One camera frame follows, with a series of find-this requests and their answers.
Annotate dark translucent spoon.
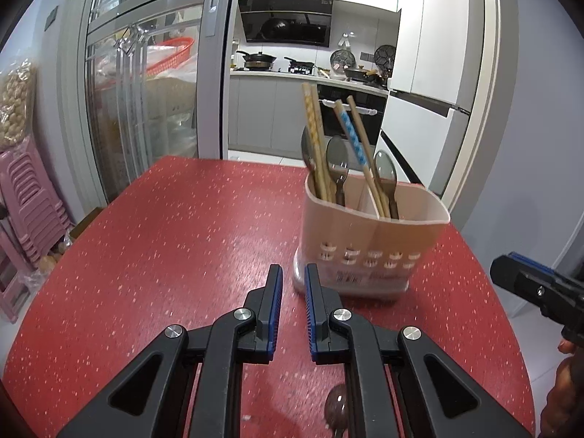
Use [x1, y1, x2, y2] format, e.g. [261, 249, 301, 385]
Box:
[326, 135, 349, 207]
[373, 150, 400, 219]
[324, 383, 349, 438]
[301, 127, 321, 198]

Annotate plain bamboo chopstick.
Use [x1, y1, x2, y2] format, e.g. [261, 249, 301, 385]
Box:
[347, 95, 390, 218]
[311, 84, 335, 204]

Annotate blue patterned bamboo chopstick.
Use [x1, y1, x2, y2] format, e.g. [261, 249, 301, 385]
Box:
[334, 100, 386, 218]

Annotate yellow patterned bamboo chopstick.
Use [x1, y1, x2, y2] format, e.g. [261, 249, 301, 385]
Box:
[302, 82, 328, 202]

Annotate right hand of person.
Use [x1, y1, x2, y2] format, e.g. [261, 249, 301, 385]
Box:
[539, 338, 583, 437]

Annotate beige plastic utensil holder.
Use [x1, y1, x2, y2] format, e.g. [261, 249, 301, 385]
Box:
[292, 175, 450, 301]

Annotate white refrigerator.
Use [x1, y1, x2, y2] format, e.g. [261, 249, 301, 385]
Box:
[376, 0, 484, 196]

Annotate pink plastic stool stack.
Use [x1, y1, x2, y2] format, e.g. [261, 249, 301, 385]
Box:
[1, 137, 72, 322]

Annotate built-in black oven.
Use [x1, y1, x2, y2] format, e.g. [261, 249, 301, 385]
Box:
[316, 82, 389, 147]

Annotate bag of round snacks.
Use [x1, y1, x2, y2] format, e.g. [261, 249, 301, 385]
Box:
[0, 57, 37, 151]

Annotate black wok on stove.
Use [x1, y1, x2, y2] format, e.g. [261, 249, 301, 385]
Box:
[237, 50, 276, 71]

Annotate glass sliding door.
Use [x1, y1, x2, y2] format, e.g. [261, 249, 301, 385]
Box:
[57, 0, 235, 209]

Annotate black range hood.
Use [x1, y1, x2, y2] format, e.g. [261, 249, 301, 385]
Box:
[238, 0, 334, 46]

